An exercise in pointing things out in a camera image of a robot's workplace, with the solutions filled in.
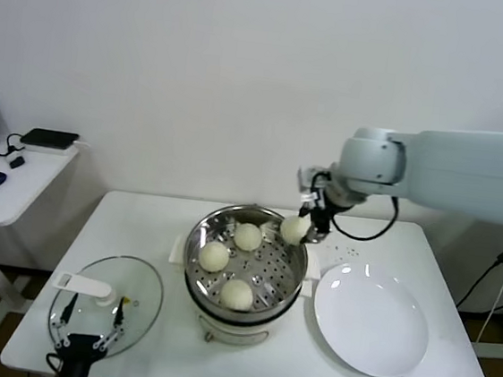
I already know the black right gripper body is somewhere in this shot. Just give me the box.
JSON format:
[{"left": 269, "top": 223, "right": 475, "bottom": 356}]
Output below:
[{"left": 303, "top": 196, "right": 337, "bottom": 243}]

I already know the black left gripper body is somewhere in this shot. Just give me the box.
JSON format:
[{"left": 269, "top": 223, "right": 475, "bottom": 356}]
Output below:
[{"left": 53, "top": 332, "right": 107, "bottom": 377}]

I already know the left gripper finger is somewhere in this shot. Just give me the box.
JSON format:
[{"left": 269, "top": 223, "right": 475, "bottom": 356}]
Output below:
[
  {"left": 97, "top": 294, "right": 130, "bottom": 352},
  {"left": 47, "top": 291, "right": 79, "bottom": 350}
]

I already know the round white steamed baozi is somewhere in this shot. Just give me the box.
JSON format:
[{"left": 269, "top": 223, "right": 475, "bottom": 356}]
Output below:
[
  {"left": 197, "top": 240, "right": 232, "bottom": 273},
  {"left": 278, "top": 215, "right": 311, "bottom": 248},
  {"left": 232, "top": 221, "right": 263, "bottom": 253},
  {"left": 219, "top": 278, "right": 255, "bottom": 312}
]

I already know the stainless steel steamer basket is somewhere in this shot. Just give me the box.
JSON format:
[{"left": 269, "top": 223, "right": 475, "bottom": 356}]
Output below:
[{"left": 176, "top": 198, "right": 314, "bottom": 323}]

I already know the round glass pot lid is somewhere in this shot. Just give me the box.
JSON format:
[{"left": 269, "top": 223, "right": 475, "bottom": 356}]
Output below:
[{"left": 44, "top": 247, "right": 168, "bottom": 366}]

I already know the white side desk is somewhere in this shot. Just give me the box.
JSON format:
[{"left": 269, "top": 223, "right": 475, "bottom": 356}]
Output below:
[{"left": 0, "top": 137, "right": 81, "bottom": 345}]

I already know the large white plate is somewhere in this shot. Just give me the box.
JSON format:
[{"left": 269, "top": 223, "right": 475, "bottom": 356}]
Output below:
[{"left": 306, "top": 258, "right": 436, "bottom": 377}]

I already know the white electric cooker base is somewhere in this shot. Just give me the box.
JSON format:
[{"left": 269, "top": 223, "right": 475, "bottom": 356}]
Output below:
[{"left": 159, "top": 232, "right": 325, "bottom": 355}]

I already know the flat black device box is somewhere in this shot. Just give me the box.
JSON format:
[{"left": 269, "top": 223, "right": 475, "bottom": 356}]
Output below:
[{"left": 20, "top": 125, "right": 81, "bottom": 151}]

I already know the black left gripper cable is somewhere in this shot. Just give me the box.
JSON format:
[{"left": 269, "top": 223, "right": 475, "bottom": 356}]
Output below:
[{"left": 44, "top": 352, "right": 64, "bottom": 372}]

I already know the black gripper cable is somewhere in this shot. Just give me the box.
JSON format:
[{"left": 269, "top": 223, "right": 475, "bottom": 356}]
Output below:
[
  {"left": 329, "top": 190, "right": 401, "bottom": 245},
  {"left": 44, "top": 352, "right": 64, "bottom": 372}
]

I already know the white lid handle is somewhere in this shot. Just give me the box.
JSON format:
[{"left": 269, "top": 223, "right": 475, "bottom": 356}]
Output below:
[{"left": 50, "top": 270, "right": 116, "bottom": 309}]

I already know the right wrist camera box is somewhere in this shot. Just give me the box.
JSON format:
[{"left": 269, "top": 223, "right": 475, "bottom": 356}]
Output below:
[{"left": 295, "top": 164, "right": 331, "bottom": 198}]

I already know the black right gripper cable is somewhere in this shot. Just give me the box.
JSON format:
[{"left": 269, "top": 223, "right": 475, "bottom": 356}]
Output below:
[{"left": 329, "top": 190, "right": 401, "bottom": 245}]

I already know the thin black usb cable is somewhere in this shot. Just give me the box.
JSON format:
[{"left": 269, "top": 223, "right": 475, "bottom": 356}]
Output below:
[{"left": 0, "top": 130, "right": 27, "bottom": 161}]

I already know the white table foot frame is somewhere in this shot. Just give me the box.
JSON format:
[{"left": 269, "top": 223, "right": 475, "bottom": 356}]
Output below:
[{"left": 474, "top": 318, "right": 503, "bottom": 360}]

